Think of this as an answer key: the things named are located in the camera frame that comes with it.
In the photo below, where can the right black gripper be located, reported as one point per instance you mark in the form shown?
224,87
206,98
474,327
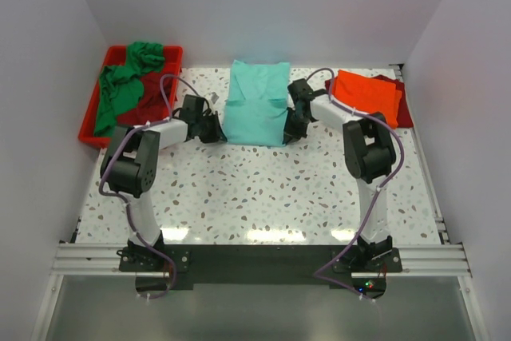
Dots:
287,125

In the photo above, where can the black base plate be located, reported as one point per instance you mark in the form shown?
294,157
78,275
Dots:
182,267

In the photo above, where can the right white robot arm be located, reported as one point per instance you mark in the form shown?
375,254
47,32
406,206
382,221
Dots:
369,154

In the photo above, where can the green t shirt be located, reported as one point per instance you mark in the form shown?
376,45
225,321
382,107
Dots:
120,86

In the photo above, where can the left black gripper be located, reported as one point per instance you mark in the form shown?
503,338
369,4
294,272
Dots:
216,135

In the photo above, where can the red plastic bin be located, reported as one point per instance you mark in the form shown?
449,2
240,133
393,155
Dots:
116,55

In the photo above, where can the dark red t shirt in bin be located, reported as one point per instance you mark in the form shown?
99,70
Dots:
151,107

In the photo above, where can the orange folded t shirt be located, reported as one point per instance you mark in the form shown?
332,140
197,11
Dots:
368,95

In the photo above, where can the teal t shirt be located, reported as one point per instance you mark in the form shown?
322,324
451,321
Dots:
256,109

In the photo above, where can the dark red folded t shirt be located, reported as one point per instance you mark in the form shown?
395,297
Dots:
404,117

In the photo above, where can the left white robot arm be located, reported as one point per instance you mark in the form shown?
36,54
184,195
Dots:
129,168

